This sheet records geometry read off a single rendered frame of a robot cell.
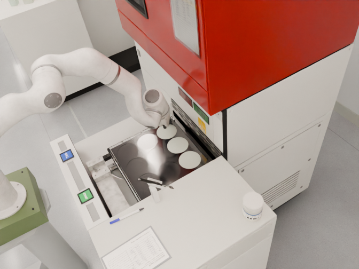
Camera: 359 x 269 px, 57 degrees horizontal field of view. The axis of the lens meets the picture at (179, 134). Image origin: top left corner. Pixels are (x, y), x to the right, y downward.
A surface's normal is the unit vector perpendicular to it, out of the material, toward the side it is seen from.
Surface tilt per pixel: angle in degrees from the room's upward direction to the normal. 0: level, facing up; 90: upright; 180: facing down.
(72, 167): 0
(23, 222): 90
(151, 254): 0
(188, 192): 0
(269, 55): 90
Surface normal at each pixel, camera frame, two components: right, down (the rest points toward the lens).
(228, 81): 0.51, 0.60
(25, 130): -0.11, -0.66
